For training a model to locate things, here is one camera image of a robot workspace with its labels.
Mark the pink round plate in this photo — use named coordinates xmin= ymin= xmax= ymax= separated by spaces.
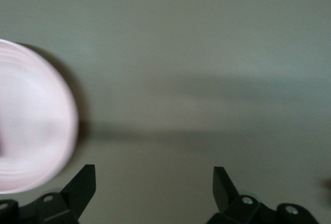
xmin=0 ymin=39 xmax=80 ymax=194

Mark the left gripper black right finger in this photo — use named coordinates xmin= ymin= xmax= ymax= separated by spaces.
xmin=206 ymin=166 xmax=318 ymax=224

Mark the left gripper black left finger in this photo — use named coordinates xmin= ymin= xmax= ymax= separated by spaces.
xmin=0 ymin=164 xmax=97 ymax=224

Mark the brown table cloth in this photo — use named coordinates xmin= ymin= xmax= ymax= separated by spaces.
xmin=0 ymin=0 xmax=331 ymax=224

